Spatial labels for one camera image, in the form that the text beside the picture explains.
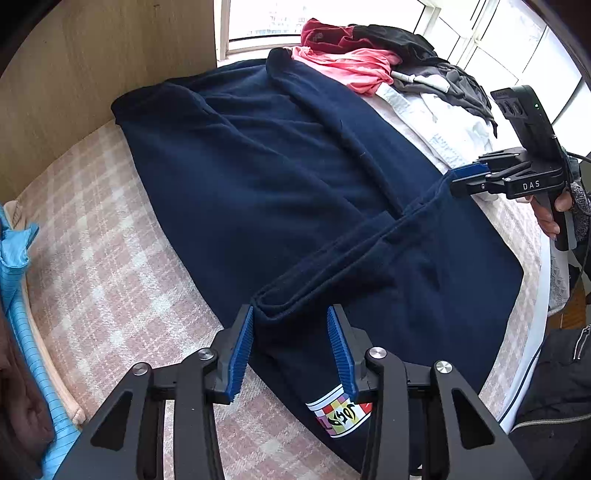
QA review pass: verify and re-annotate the navy blue garment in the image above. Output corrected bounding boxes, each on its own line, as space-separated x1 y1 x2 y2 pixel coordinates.
111 48 523 469

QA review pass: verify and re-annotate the person right hand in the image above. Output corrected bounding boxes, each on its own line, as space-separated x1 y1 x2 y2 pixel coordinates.
526 190 573 240

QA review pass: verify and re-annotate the white garment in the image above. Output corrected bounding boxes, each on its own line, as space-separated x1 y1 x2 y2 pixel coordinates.
376 83 494 169

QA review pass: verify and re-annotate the person dark jacket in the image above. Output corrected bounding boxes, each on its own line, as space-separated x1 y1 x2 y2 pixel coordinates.
509 326 591 479

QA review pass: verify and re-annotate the black grey garment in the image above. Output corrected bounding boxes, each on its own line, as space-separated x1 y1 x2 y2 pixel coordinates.
353 24 498 137

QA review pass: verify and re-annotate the pink garment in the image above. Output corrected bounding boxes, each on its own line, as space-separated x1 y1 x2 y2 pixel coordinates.
291 46 403 96

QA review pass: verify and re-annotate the pink plaid blanket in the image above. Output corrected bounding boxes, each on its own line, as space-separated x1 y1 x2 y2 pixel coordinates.
6 123 356 479

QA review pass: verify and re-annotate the dark red garment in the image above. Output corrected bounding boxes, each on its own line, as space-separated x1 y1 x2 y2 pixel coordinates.
301 18 375 54

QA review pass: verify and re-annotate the light blue garment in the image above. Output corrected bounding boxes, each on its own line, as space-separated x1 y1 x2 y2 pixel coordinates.
1 208 79 479

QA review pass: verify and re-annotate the large wood grain board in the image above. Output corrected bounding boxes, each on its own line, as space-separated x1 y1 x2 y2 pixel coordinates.
1 1 216 200

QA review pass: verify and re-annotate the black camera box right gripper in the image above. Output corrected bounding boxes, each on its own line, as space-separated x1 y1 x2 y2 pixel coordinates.
491 85 567 164

